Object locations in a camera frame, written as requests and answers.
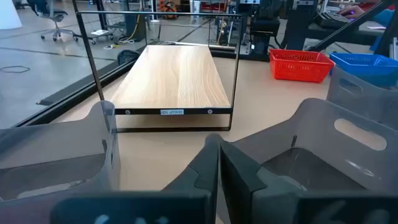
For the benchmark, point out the black keyboard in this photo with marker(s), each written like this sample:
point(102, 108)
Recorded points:
point(331, 20)

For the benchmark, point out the person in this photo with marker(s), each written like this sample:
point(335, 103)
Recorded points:
point(387, 18)

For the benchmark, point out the wooden shelf black metal frame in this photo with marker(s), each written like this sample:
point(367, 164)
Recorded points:
point(171, 77)

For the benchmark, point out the person's hand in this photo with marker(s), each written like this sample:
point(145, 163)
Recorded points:
point(351, 11)

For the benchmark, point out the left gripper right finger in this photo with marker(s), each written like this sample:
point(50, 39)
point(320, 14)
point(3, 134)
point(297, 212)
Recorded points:
point(242, 186)

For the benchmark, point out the low cart with white paper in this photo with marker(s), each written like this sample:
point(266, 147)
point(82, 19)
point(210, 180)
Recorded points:
point(100, 32)

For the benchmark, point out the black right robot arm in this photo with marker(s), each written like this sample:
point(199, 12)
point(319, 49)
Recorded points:
point(264, 28)

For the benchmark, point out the black metal table frame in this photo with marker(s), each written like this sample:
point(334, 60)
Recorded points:
point(77, 91)

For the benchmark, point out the grey plastic basket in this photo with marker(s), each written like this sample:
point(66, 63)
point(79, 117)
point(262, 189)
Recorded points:
point(351, 102)
point(46, 146)
point(311, 140)

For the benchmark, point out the red mesh plastic basket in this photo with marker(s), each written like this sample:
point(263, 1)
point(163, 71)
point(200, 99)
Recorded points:
point(298, 70)

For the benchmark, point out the orange equipment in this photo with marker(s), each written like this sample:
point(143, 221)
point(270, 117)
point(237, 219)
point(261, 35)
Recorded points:
point(168, 7)

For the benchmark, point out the black mesh bin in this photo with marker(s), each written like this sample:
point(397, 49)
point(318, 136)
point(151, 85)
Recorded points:
point(128, 57)

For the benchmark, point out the blue mesh plastic basket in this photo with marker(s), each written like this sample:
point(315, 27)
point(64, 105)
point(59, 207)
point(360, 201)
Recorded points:
point(367, 70)

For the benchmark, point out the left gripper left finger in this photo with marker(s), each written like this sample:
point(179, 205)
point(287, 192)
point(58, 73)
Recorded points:
point(205, 168)

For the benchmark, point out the dark desk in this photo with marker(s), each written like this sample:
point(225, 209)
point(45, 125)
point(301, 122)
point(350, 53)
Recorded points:
point(367, 37)

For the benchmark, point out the red storage box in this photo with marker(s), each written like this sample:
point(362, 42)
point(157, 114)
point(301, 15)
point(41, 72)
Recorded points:
point(214, 7)

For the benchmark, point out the grey office chair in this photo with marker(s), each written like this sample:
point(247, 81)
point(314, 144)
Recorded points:
point(56, 17)

